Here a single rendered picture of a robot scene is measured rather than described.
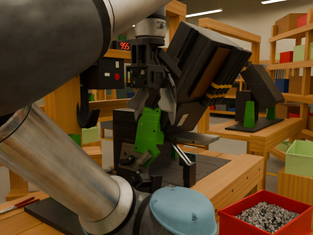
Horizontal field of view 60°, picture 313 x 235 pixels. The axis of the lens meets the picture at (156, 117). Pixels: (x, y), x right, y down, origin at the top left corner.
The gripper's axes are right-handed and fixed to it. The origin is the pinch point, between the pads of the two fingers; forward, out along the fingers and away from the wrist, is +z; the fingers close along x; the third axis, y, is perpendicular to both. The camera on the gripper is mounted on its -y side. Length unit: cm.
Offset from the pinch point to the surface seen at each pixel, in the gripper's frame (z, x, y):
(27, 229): 41, -47, 12
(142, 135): 15, -36, -37
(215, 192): 39, -6, -52
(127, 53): -23, -53, -48
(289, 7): -239, -162, -926
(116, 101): 3, -74, -59
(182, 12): -58, -65, -119
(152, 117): 6, -31, -39
